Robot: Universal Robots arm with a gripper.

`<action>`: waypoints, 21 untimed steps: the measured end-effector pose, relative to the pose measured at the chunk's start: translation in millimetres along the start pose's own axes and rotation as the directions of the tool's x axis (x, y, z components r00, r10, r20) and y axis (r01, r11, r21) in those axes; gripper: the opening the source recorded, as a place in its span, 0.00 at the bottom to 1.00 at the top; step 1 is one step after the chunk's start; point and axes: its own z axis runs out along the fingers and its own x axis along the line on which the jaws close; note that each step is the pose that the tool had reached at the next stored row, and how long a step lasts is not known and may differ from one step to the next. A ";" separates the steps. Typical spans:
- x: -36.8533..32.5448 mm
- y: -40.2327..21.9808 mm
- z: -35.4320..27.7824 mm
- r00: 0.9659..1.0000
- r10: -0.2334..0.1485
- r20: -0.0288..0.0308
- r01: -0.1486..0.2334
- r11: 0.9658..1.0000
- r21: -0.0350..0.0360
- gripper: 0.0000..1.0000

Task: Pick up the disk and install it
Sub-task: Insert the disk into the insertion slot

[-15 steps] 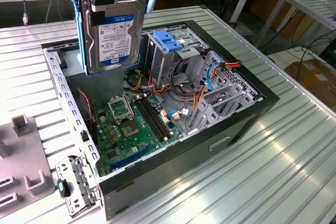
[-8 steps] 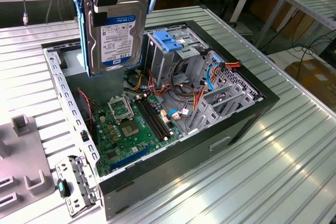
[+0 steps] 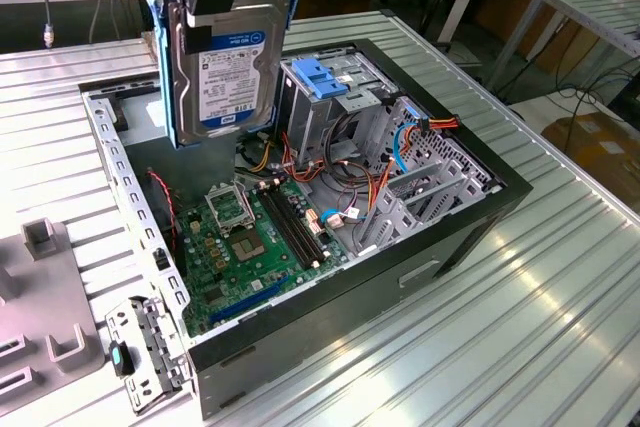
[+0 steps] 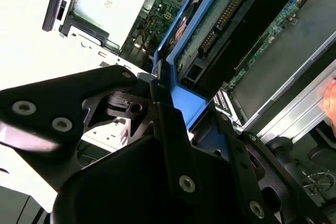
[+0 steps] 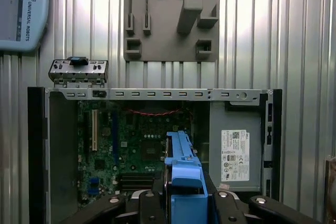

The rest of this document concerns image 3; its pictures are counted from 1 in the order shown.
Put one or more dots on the small metal slat table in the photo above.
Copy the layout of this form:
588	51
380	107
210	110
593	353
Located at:
590	12

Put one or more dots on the grey parts rack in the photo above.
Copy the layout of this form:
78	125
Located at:
40	307

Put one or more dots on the blue expansion slot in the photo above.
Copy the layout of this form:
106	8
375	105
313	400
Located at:
250	299

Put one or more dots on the grey metal disk bay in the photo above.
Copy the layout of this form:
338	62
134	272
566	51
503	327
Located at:
395	214

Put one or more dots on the grey metal slot bracket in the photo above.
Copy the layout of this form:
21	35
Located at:
117	327

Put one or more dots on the black teal latch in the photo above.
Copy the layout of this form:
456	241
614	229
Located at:
120	359

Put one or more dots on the black RAM slot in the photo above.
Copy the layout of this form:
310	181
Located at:
282	227
289	227
302	227
296	227

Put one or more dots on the brown cardboard box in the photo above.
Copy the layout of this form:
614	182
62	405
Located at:
600	162

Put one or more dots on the black open PC case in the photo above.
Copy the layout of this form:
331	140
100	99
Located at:
350	297

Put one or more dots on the green motherboard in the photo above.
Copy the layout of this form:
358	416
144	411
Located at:
260	272

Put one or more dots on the hard disk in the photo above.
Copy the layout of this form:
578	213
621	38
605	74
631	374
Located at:
235	77

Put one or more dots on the blue plastic bay latch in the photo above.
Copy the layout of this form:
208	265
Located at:
312	74

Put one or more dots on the grey metal drive cage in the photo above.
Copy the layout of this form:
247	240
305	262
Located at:
310	122

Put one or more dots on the small black case clip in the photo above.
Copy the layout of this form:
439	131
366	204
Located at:
161	261

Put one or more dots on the grey power supply unit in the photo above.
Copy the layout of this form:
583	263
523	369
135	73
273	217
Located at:
200	172

